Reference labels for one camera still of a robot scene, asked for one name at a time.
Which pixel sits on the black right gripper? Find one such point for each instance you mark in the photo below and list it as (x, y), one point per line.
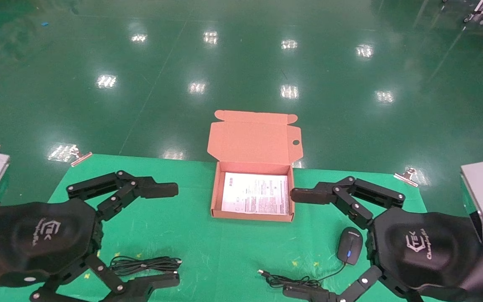
(426, 247)

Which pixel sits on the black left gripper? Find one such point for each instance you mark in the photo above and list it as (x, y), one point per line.
(44, 235)

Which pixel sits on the brown cardboard box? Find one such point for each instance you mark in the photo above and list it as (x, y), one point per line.
(252, 140)

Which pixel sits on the metal table clamp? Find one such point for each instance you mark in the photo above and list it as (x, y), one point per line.
(81, 157)
(407, 177)

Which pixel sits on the green table mat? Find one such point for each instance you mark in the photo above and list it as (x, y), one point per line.
(208, 251)

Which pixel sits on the white printed leaflet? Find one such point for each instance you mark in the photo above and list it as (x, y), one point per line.
(255, 193)

